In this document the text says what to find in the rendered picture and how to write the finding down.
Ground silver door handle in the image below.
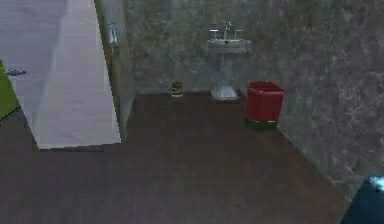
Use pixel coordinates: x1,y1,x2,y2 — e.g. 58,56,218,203
107,21,120,46

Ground red bin with green base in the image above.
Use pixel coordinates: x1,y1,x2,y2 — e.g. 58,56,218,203
244,80,286,131

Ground dark teal box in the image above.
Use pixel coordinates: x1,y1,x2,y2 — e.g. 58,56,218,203
339,176,384,224

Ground grey door handle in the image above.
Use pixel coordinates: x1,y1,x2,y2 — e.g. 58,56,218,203
5,67,27,77

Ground grey pedestal sink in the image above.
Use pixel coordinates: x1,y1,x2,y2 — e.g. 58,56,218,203
206,21,253,102

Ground white room door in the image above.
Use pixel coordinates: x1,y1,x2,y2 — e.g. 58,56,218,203
0,0,122,150

